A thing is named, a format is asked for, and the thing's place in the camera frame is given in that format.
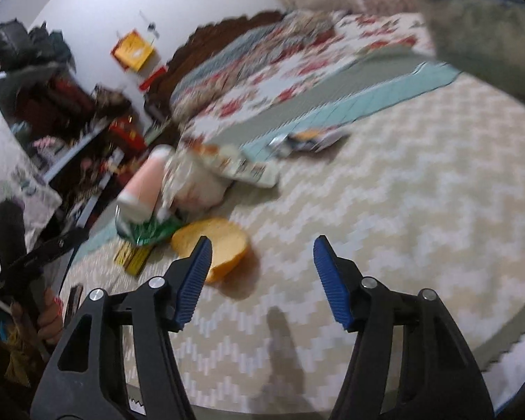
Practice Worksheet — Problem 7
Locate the green soda can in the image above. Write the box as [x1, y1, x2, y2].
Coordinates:
[114, 207, 184, 247]

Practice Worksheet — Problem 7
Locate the pink white paper cup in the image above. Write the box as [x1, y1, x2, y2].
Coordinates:
[115, 145, 175, 225]

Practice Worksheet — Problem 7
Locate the orange peel half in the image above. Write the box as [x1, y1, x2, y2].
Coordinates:
[170, 217, 250, 285]

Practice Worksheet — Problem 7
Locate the white sponge pack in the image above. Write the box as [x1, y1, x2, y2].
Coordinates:
[161, 150, 231, 212]

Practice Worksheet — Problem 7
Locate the small silver snack wrapper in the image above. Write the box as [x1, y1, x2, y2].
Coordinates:
[267, 126, 350, 158]

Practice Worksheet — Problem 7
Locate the white snack wrapper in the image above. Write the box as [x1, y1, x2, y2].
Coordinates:
[192, 144, 280, 189]

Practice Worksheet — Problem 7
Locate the person left hand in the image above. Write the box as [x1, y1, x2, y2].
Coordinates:
[11, 287, 64, 347]

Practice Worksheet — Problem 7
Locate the cactus print cloth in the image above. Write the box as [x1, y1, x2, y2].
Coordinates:
[0, 110, 61, 249]

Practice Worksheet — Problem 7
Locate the small yellow box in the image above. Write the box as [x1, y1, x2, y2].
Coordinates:
[113, 242, 154, 278]

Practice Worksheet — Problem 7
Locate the cluttered storage shelf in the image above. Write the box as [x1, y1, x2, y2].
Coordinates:
[0, 19, 146, 225]

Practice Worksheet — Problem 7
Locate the chevron patterned bed quilt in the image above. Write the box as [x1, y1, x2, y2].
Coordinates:
[171, 48, 525, 414]

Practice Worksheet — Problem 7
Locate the carved wooden headboard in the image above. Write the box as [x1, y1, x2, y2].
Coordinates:
[144, 10, 284, 123]

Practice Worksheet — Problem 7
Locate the folded patchwork floral quilt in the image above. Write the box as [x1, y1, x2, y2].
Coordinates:
[169, 10, 335, 123]

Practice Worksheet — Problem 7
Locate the floral bed sheet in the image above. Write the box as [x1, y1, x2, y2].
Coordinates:
[180, 12, 435, 145]

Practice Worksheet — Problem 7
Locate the lower clear storage bin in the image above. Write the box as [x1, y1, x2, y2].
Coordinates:
[412, 0, 525, 100]

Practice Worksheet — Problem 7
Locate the yellow red wall calendar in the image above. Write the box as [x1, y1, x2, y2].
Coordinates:
[111, 29, 154, 72]

